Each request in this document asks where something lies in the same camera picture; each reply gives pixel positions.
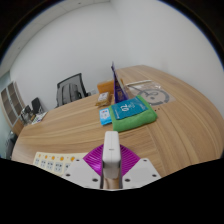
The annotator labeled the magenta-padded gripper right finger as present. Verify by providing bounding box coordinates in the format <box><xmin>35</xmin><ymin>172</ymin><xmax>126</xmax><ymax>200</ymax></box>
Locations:
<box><xmin>118</xmin><ymin>143</ymin><xmax>162</xmax><ymax>190</ymax></box>

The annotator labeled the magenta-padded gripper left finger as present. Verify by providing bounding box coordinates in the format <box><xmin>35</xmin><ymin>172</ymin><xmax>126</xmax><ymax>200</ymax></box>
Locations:
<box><xmin>62</xmin><ymin>143</ymin><xmax>105</xmax><ymax>190</ymax></box>

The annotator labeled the white charger block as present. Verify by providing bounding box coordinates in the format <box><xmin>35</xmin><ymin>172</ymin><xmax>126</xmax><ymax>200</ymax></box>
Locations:
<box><xmin>101</xmin><ymin>130</ymin><xmax>121</xmax><ymax>190</ymax></box>

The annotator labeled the cream power strip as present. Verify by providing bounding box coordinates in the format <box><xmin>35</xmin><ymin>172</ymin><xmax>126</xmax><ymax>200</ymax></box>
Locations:
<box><xmin>32</xmin><ymin>151</ymin><xmax>89</xmax><ymax>178</ymax></box>

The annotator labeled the green folded cloth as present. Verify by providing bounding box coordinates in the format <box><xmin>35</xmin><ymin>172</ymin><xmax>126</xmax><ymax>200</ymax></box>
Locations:
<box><xmin>108</xmin><ymin>95</ymin><xmax>159</xmax><ymax>133</ymax></box>

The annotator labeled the small blue packet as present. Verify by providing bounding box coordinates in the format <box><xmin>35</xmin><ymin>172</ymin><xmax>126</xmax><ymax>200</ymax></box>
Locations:
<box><xmin>98</xmin><ymin>107</ymin><xmax>115</xmax><ymax>127</ymax></box>

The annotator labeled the teal flat packet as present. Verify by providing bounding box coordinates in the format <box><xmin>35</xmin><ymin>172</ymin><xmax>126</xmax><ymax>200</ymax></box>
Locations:
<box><xmin>110</xmin><ymin>96</ymin><xmax>152</xmax><ymax>121</ymax></box>

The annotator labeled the green and purple booklet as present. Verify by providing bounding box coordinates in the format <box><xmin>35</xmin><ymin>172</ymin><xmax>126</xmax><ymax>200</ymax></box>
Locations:
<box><xmin>30</xmin><ymin>111</ymin><xmax>49</xmax><ymax>126</ymax></box>

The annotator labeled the small brown labelled packet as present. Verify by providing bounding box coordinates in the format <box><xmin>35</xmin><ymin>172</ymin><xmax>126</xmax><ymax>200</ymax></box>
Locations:
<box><xmin>94</xmin><ymin>91</ymin><xmax>112</xmax><ymax>108</ymax></box>

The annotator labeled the grey backpack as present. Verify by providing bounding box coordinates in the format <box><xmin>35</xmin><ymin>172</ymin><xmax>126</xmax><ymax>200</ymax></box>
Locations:
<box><xmin>56</xmin><ymin>83</ymin><xmax>84</xmax><ymax>107</ymax></box>

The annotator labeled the clear plastic bag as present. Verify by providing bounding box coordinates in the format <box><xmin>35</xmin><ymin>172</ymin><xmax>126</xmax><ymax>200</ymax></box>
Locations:
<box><xmin>125</xmin><ymin>79</ymin><xmax>177</xmax><ymax>107</ymax></box>

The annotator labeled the purple standing pouch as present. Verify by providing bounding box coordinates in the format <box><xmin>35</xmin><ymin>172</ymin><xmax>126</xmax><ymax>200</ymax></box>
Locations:
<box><xmin>110</xmin><ymin>61</ymin><xmax>130</xmax><ymax>105</ymax></box>

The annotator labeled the black mesh office chair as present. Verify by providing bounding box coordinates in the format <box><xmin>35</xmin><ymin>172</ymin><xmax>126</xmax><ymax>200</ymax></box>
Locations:
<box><xmin>54</xmin><ymin>72</ymin><xmax>91</xmax><ymax>109</ymax></box>

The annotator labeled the wooden shelf cabinet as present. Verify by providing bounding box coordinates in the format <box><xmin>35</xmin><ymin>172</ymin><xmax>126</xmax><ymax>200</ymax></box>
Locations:
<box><xmin>0</xmin><ymin>81</ymin><xmax>27</xmax><ymax>137</ymax></box>

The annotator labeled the wire desk organizer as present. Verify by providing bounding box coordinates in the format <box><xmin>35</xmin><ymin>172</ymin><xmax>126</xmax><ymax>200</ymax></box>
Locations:
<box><xmin>19</xmin><ymin>105</ymin><xmax>36</xmax><ymax>125</ymax></box>

